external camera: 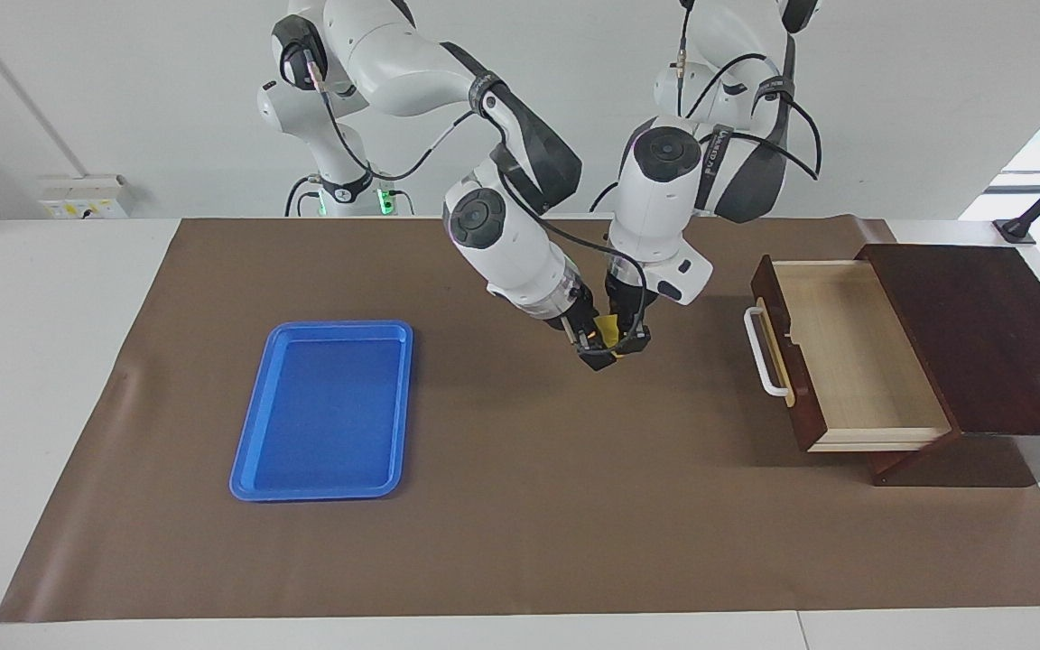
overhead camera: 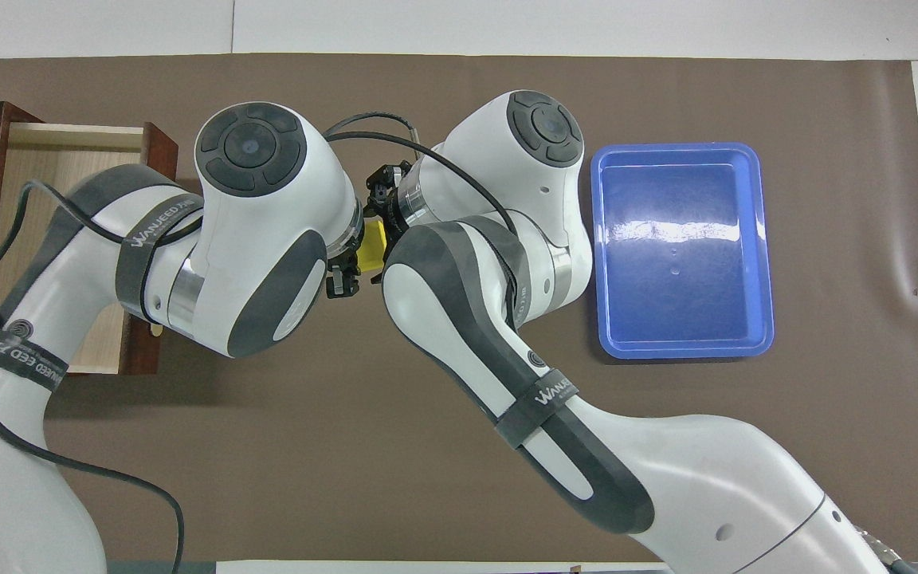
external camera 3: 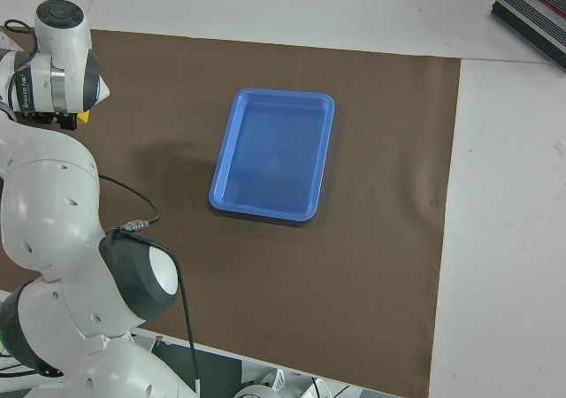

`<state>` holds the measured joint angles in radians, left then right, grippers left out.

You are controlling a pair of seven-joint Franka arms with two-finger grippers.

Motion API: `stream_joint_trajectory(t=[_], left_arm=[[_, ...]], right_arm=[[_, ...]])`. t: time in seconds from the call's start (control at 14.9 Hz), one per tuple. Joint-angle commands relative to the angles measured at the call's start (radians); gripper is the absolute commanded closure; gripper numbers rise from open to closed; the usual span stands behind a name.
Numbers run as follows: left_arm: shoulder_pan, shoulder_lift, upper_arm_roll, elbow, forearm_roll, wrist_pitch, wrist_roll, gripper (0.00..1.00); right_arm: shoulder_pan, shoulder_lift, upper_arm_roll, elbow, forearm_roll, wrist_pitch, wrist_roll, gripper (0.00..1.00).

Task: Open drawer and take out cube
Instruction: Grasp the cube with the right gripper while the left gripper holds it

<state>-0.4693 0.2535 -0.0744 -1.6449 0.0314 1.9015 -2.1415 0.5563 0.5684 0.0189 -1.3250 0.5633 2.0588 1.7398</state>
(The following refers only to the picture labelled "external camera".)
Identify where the white drawer handle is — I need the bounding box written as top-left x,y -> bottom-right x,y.
743,306 -> 797,399

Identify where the wooden drawer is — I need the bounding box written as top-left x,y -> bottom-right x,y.
744,255 -> 962,455

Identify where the blue plastic tray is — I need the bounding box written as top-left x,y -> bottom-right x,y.
229,320 -> 414,503

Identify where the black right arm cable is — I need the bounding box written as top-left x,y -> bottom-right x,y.
302,50 -> 650,355

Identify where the black right base cable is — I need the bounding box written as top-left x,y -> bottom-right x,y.
283,175 -> 414,218

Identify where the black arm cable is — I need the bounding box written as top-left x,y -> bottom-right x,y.
674,0 -> 824,181
302,50 -> 650,355

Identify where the brown table mat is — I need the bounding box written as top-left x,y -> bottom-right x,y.
0,215 -> 1040,624

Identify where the white wall socket strip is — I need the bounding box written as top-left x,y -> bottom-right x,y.
39,175 -> 129,220

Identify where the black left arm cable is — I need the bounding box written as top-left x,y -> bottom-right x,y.
674,0 -> 824,181

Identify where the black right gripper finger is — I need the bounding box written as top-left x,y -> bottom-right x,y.
576,335 -> 619,373

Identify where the dark wooden drawer cabinet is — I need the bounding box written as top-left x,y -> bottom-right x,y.
854,242 -> 1040,488

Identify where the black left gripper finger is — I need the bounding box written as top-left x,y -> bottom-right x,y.
614,311 -> 654,357

